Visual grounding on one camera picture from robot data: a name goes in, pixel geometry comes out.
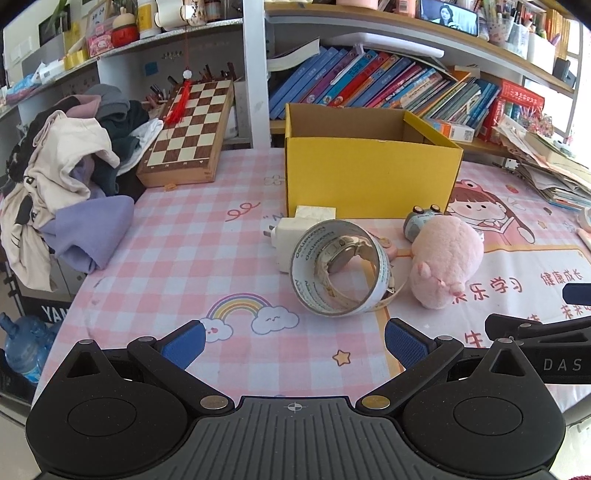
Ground pink plush pig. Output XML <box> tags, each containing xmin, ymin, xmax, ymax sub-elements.
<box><xmin>408</xmin><ymin>215</ymin><xmax>484</xmax><ymax>310</ymax></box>

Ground pink utility knife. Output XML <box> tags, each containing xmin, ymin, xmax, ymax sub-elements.
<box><xmin>370</xmin><ymin>232</ymin><xmax>412</xmax><ymax>261</ymax></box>

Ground white tape roll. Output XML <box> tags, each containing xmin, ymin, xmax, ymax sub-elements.
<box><xmin>290</xmin><ymin>219</ymin><xmax>407</xmax><ymax>318</ymax></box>

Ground grey frog kids watch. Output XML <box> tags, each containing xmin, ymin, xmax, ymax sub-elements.
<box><xmin>403</xmin><ymin>204</ymin><xmax>442</xmax><ymax>243</ymax></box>

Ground gold wristwatch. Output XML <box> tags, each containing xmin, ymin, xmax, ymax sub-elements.
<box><xmin>315</xmin><ymin>236</ymin><xmax>377</xmax><ymax>299</ymax></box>

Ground stack of papers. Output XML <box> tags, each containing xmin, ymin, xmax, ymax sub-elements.
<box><xmin>494</xmin><ymin>115</ymin><xmax>590</xmax><ymax>210</ymax></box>

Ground pink checkered desk mat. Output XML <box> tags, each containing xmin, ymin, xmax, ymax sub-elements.
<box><xmin>42</xmin><ymin>150</ymin><xmax>590</xmax><ymax>398</ymax></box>

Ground blue water bottle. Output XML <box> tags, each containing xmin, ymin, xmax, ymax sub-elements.
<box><xmin>1</xmin><ymin>312</ymin><xmax>61</xmax><ymax>385</ymax></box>

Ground white power adapter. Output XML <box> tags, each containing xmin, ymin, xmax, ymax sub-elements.
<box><xmin>263</xmin><ymin>217</ymin><xmax>318</xmax><ymax>273</ymax></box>

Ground white square eraser block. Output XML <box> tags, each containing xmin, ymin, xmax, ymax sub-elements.
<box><xmin>294</xmin><ymin>205</ymin><xmax>337</xmax><ymax>222</ymax></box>

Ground pile of clothes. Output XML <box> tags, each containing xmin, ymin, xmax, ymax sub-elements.
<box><xmin>1</xmin><ymin>84</ymin><xmax>164</xmax><ymax>292</ymax></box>

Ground orange white small carton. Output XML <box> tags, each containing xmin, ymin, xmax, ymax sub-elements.
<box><xmin>427</xmin><ymin>119</ymin><xmax>475</xmax><ymax>143</ymax></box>

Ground yellow cardboard box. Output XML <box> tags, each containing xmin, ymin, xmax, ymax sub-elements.
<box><xmin>284</xmin><ymin>103</ymin><xmax>463</xmax><ymax>219</ymax></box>

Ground wooden chess board box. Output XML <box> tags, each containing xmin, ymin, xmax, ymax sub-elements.
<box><xmin>136</xmin><ymin>79</ymin><xmax>235</xmax><ymax>188</ymax></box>

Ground row of leaning books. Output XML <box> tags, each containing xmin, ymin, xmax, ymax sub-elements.
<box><xmin>269</xmin><ymin>43</ymin><xmax>545</xmax><ymax>142</ymax></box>

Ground white wooden bookshelf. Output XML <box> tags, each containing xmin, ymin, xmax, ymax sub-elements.
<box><xmin>0</xmin><ymin>0</ymin><xmax>583</xmax><ymax>158</ymax></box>

